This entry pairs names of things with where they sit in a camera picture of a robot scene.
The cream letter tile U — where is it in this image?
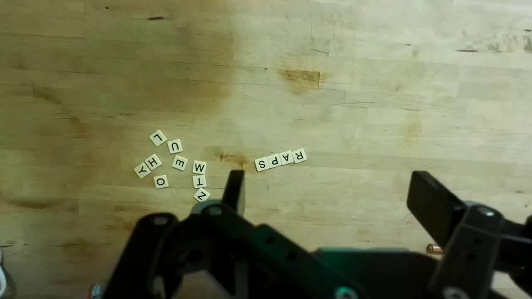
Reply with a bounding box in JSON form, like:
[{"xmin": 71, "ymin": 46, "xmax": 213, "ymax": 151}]
[{"xmin": 166, "ymin": 137, "xmax": 185, "ymax": 156}]

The cream letter tile O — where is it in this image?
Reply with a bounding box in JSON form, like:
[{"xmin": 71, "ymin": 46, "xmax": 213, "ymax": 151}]
[{"xmin": 153, "ymin": 172, "xmax": 171, "ymax": 191}]

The cream letter tile H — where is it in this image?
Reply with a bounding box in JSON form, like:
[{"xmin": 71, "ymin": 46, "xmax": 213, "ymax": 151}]
[{"xmin": 145, "ymin": 152, "xmax": 165, "ymax": 171}]

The cream letter tile L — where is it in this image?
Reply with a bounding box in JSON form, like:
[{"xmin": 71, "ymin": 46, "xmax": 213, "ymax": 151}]
[{"xmin": 148, "ymin": 129, "xmax": 168, "ymax": 147}]

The cream letter tile Y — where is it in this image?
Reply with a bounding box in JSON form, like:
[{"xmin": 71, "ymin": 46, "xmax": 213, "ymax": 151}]
[{"xmin": 133, "ymin": 161, "xmax": 153, "ymax": 179}]

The cream letter tile E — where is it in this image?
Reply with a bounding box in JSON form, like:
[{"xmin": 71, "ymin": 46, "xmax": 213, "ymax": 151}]
[{"xmin": 171, "ymin": 154, "xmax": 190, "ymax": 172}]

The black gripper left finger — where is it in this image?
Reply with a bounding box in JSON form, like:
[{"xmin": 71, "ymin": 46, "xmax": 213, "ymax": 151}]
[{"xmin": 101, "ymin": 169, "xmax": 362, "ymax": 299}]

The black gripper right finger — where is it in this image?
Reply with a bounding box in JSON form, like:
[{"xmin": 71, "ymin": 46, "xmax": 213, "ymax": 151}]
[{"xmin": 406, "ymin": 169, "xmax": 532, "ymax": 299}]

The cream letter tile A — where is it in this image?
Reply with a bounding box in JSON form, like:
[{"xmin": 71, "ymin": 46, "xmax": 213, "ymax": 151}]
[{"xmin": 278, "ymin": 149, "xmax": 296, "ymax": 167}]

